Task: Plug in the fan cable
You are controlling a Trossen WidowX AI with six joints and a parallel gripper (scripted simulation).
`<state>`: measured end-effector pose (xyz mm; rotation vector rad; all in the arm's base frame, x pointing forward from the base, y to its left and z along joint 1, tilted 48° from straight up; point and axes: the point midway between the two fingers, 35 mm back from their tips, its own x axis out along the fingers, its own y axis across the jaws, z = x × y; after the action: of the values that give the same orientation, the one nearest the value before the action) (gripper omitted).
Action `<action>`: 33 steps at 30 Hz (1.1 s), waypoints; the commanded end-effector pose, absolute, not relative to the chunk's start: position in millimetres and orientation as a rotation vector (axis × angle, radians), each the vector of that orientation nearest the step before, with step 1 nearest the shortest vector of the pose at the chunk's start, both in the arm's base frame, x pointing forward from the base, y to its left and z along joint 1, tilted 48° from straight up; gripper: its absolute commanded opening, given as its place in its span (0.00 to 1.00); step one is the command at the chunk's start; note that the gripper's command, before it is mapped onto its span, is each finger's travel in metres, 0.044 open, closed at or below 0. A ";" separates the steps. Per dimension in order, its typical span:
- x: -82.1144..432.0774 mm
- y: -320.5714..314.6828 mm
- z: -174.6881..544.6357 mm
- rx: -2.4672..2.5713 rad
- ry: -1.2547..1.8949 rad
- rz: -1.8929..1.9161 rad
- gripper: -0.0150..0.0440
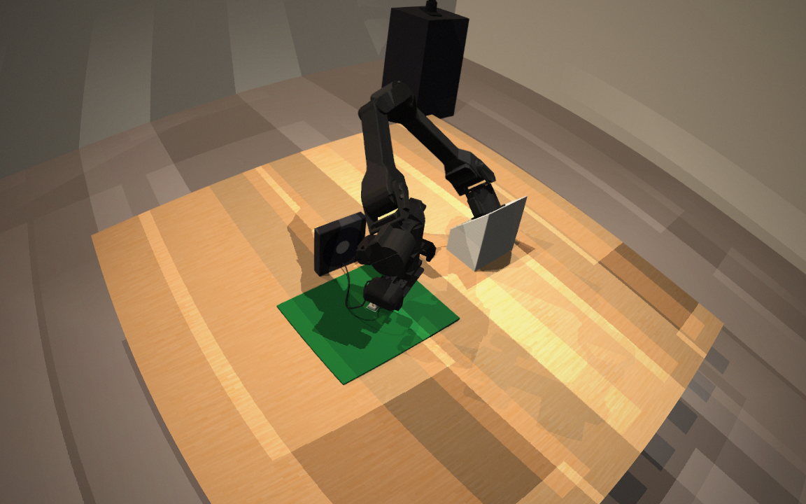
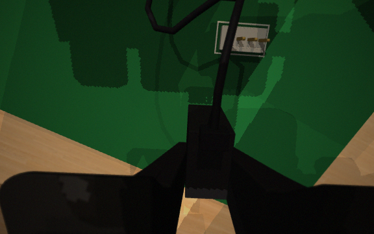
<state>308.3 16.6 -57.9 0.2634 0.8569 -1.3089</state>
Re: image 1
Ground green circuit board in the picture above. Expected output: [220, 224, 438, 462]
[277, 264, 460, 385]

